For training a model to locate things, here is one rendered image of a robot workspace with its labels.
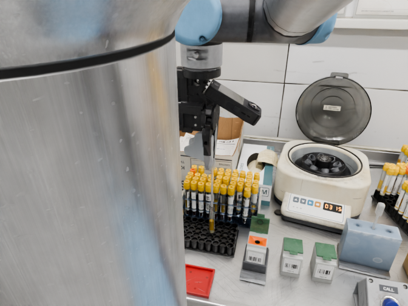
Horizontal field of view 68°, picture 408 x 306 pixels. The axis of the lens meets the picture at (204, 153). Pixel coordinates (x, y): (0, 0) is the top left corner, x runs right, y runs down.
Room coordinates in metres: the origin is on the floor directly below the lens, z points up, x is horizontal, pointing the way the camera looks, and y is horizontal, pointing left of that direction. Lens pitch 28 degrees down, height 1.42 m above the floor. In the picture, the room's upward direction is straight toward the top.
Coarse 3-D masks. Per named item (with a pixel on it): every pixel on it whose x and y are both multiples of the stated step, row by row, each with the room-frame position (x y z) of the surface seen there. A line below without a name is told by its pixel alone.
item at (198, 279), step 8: (192, 272) 0.45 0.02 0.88; (200, 272) 0.45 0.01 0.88; (208, 272) 0.45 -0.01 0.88; (192, 280) 0.43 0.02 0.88; (200, 280) 0.43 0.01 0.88; (208, 280) 0.43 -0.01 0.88; (192, 288) 0.41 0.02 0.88; (200, 288) 0.41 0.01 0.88; (208, 288) 0.41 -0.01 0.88; (200, 296) 0.39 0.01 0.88; (208, 296) 0.39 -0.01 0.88
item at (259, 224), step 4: (252, 216) 0.50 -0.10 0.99; (256, 216) 0.50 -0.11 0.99; (260, 216) 0.50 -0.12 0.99; (264, 216) 0.50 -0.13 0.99; (252, 220) 0.50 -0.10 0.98; (256, 220) 0.50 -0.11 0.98; (260, 220) 0.50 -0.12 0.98; (264, 220) 0.49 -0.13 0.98; (268, 220) 0.49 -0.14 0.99; (252, 224) 0.50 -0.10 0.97; (256, 224) 0.50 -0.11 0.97; (260, 224) 0.49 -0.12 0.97; (264, 224) 0.49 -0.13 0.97; (268, 224) 0.49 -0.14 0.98; (252, 228) 0.50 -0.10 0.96; (256, 228) 0.50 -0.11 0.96; (260, 228) 0.49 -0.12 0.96; (264, 228) 0.49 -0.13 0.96; (268, 228) 0.49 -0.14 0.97; (256, 232) 0.49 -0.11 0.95; (260, 232) 0.49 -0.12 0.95; (264, 232) 0.49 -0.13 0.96
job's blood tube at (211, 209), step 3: (210, 204) 0.56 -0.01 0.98; (213, 204) 0.56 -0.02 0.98; (210, 207) 0.55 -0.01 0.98; (213, 207) 0.55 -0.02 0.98; (210, 210) 0.55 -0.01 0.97; (213, 210) 0.55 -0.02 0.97; (210, 213) 0.55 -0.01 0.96; (213, 213) 0.55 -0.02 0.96; (210, 216) 0.55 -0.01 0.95; (213, 216) 0.55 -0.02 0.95; (210, 219) 0.55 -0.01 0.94; (213, 219) 0.55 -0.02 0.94; (210, 222) 0.55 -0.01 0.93; (213, 222) 0.55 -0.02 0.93; (210, 225) 0.55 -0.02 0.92; (213, 225) 0.55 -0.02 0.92; (210, 228) 0.55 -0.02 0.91; (213, 228) 0.55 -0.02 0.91; (210, 231) 0.55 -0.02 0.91; (213, 231) 0.55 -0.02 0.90
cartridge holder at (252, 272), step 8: (248, 264) 0.45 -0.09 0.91; (256, 264) 0.44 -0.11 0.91; (264, 264) 0.46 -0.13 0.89; (240, 272) 0.44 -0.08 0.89; (248, 272) 0.44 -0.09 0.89; (256, 272) 0.44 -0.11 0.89; (264, 272) 0.44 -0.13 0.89; (248, 280) 0.43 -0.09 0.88; (256, 280) 0.42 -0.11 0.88; (264, 280) 0.42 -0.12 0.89
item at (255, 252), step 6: (252, 234) 0.49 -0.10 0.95; (258, 234) 0.49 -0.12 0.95; (264, 234) 0.49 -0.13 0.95; (252, 240) 0.47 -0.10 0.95; (258, 240) 0.47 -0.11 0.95; (264, 240) 0.47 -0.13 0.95; (246, 246) 0.46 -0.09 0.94; (252, 246) 0.46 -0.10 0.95; (258, 246) 0.45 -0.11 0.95; (264, 246) 0.45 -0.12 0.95; (246, 252) 0.45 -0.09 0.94; (252, 252) 0.45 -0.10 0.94; (258, 252) 0.45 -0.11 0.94; (264, 252) 0.44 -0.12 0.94; (246, 258) 0.45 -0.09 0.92; (252, 258) 0.45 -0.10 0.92; (258, 258) 0.45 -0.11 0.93; (264, 258) 0.44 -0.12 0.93
